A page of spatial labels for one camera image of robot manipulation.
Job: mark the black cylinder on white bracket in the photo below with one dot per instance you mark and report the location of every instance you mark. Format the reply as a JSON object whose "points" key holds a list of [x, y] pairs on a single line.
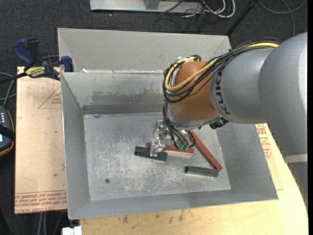
{"points": [[218, 123]]}

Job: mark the red-brown flat block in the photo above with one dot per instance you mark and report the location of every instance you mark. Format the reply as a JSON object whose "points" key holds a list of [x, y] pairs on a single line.
{"points": [[171, 149], [207, 154]]}

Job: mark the dark green block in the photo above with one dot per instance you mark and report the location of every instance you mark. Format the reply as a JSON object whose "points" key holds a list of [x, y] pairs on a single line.
{"points": [[141, 151], [201, 171]]}

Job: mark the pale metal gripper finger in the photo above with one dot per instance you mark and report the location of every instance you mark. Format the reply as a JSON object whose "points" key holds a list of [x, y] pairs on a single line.
{"points": [[153, 143], [156, 152]]}

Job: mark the grey metal bin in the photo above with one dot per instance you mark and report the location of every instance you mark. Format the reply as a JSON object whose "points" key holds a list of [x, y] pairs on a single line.
{"points": [[110, 170]]}

